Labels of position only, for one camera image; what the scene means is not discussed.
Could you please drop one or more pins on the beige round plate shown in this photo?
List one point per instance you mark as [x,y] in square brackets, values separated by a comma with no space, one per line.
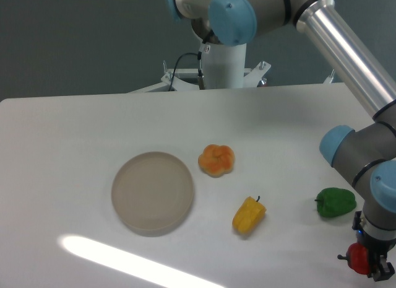
[152,193]

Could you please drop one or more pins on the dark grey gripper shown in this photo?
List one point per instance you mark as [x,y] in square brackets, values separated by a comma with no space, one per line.
[378,243]

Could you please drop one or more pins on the red toy bell pepper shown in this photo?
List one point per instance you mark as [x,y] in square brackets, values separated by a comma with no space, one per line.
[357,258]

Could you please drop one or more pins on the orange knotted bread roll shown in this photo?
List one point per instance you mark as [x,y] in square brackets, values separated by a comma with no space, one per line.
[216,160]

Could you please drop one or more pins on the yellow toy bell pepper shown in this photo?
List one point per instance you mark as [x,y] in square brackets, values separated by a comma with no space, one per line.
[248,216]

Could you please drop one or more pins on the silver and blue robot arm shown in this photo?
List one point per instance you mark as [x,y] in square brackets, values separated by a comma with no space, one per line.
[366,158]

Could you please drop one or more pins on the green toy bell pepper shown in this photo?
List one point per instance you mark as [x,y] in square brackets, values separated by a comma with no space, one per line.
[334,202]

